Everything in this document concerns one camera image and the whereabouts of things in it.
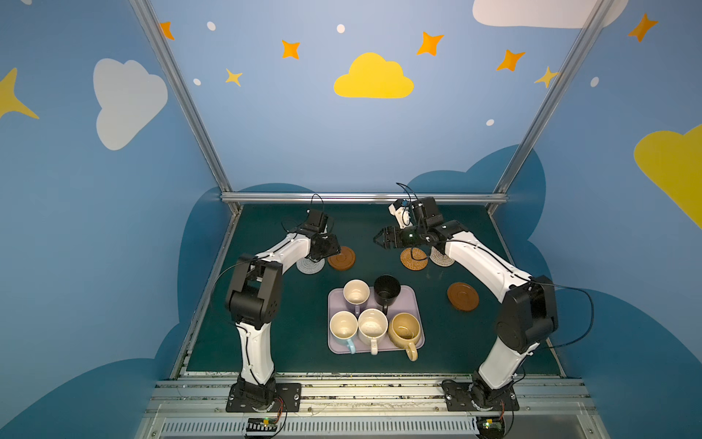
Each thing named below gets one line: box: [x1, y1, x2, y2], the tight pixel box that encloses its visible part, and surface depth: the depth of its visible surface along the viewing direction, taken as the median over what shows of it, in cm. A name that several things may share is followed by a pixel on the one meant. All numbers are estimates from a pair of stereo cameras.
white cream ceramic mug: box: [358, 308, 389, 356], surface depth 83 cm
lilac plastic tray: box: [327, 285, 426, 354], surface depth 84 cm
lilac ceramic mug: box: [342, 278, 371, 317], surface depth 90 cm
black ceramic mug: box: [373, 274, 402, 316], surface depth 90 cm
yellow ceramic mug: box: [387, 311, 422, 362], surface depth 81 cm
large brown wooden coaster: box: [327, 246, 357, 271], surface depth 106 cm
